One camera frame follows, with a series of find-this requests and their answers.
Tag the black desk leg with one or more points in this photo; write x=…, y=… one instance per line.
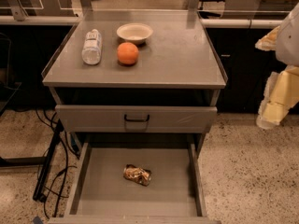
x=43, y=161

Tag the crushed orange gold can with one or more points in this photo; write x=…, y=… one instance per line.
x=136, y=174

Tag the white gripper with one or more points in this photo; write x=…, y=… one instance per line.
x=289, y=44

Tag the grey metal drawer cabinet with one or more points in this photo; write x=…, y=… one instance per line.
x=176, y=66

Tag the orange fruit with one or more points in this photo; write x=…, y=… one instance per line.
x=127, y=53

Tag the black drawer handle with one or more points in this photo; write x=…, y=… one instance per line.
x=146, y=119

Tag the clear plastic water bottle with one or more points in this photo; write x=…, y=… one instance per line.
x=92, y=49

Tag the open grey lower drawer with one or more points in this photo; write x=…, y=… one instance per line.
x=101, y=195

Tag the closed grey upper drawer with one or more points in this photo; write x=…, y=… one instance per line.
x=110, y=118

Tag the white horizontal rail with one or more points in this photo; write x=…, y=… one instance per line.
x=214, y=23

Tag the white paper bowl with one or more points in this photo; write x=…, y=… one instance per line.
x=136, y=33

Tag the dark cabinet right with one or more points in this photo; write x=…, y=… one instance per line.
x=246, y=67

